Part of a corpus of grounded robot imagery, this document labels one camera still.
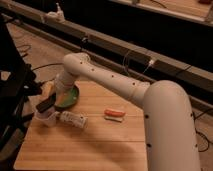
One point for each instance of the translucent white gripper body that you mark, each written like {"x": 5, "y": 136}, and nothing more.
{"x": 49, "y": 89}

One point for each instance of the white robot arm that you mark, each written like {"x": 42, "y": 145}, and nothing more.
{"x": 170, "y": 135}

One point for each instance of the orange and white marker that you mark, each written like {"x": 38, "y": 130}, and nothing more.
{"x": 114, "y": 115}

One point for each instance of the grey metal rail beam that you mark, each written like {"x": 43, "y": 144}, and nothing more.
{"x": 145, "y": 45}

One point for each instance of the black rectangular eraser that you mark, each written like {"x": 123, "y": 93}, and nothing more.
{"x": 46, "y": 104}

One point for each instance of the white ceramic cup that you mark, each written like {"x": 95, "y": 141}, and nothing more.
{"x": 47, "y": 118}

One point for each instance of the black tripod stand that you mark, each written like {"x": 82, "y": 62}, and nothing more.
{"x": 17, "y": 83}

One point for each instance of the green round plate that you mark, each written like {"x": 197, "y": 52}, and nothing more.
{"x": 71, "y": 98}

